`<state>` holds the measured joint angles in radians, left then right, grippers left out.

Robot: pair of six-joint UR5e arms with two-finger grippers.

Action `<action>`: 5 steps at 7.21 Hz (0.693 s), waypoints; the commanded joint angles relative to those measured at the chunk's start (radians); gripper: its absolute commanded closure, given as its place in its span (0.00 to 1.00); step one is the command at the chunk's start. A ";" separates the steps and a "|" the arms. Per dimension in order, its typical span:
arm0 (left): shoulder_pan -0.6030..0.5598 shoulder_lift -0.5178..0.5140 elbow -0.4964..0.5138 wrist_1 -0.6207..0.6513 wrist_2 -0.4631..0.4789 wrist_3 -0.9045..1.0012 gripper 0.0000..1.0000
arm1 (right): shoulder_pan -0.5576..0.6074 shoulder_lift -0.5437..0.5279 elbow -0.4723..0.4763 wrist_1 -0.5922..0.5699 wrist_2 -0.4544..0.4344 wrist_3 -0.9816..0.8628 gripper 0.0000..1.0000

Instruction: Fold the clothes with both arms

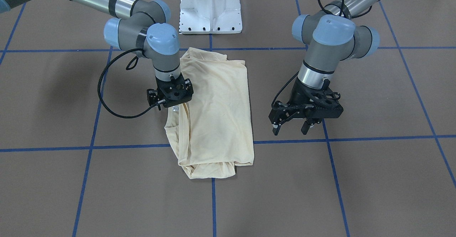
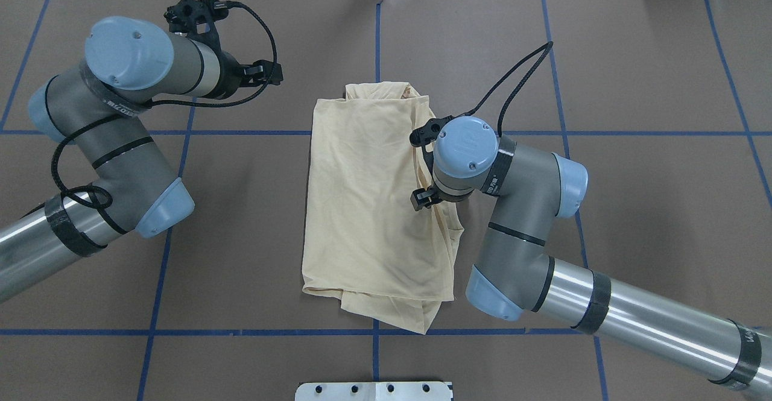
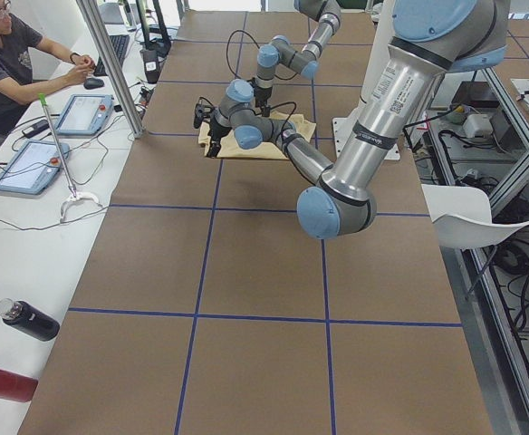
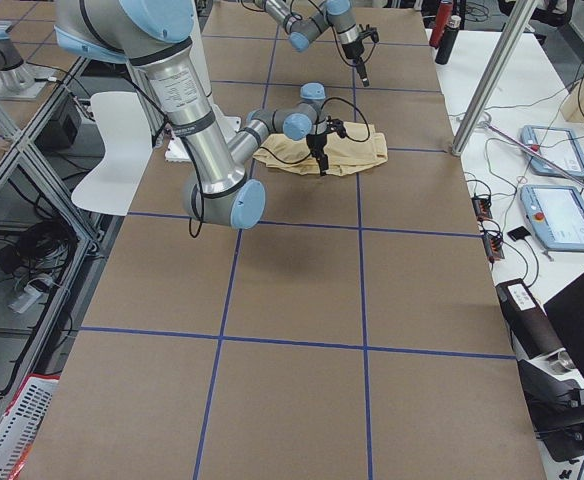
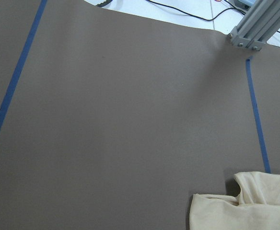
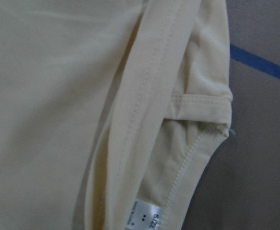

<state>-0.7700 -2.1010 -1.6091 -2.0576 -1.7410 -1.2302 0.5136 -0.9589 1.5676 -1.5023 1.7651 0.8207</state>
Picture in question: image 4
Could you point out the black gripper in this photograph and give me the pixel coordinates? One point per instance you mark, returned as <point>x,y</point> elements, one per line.
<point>354,50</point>
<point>317,143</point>

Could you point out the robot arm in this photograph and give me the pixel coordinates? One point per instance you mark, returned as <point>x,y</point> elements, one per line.
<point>155,37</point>
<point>336,16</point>

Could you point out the white red plastic basket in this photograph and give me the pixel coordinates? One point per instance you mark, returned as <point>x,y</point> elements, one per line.
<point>20,422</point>

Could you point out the brown paper table cover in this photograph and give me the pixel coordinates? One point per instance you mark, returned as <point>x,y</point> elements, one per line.
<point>353,334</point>

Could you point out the grey aluminium frame post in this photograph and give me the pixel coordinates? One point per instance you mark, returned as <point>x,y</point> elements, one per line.
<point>519,18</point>

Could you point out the beige long-sleeve printed shirt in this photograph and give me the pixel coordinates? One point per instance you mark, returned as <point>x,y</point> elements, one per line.
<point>345,156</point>

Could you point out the near blue teach pendant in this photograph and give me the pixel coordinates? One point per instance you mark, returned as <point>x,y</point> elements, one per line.
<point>556,216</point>

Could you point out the blue teach pendant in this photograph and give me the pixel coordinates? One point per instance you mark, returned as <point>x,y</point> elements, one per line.
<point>556,216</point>
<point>557,144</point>

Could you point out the black water bottle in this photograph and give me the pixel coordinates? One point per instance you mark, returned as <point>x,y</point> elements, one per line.
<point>448,39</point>

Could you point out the red water bottle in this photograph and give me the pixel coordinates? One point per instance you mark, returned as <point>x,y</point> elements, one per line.
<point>443,14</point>

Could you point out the white plastic chair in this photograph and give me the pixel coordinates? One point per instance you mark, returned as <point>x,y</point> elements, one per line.
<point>109,188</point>

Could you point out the far blue teach pendant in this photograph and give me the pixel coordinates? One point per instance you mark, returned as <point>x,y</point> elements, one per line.
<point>557,144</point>

